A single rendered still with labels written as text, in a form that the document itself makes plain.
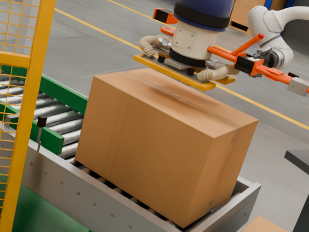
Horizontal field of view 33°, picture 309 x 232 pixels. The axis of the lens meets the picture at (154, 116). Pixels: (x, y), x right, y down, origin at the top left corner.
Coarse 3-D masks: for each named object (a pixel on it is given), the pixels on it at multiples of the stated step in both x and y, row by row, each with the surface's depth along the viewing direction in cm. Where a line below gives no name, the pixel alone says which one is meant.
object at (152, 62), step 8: (136, 56) 208; (144, 56) 208; (152, 56) 212; (160, 56) 206; (144, 64) 206; (152, 64) 204; (160, 64) 204; (168, 64) 207; (168, 72) 201; (176, 72) 201; (184, 72) 202; (192, 72) 200; (184, 80) 198; (192, 80) 197; (208, 80) 201; (200, 88) 195; (208, 88) 196
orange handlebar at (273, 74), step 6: (174, 18) 240; (162, 30) 212; (168, 30) 211; (174, 30) 214; (210, 48) 202; (216, 54) 201; (222, 54) 200; (228, 54) 199; (234, 60) 198; (258, 66) 194; (264, 66) 197; (258, 72) 194; (264, 72) 192; (270, 72) 191; (276, 72) 191; (282, 72) 193; (270, 78) 191; (276, 78) 190; (282, 78) 189; (288, 78) 189; (288, 84) 188
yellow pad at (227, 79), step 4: (160, 52) 223; (168, 56) 221; (196, 68) 215; (208, 68) 217; (196, 72) 216; (228, 76) 216; (220, 80) 210; (224, 80) 210; (228, 80) 211; (232, 80) 215; (224, 84) 210
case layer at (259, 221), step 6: (258, 216) 226; (252, 222) 219; (258, 222) 221; (264, 222) 222; (270, 222) 224; (246, 228) 214; (252, 228) 215; (258, 228) 216; (264, 228) 218; (270, 228) 219; (276, 228) 220; (282, 228) 222
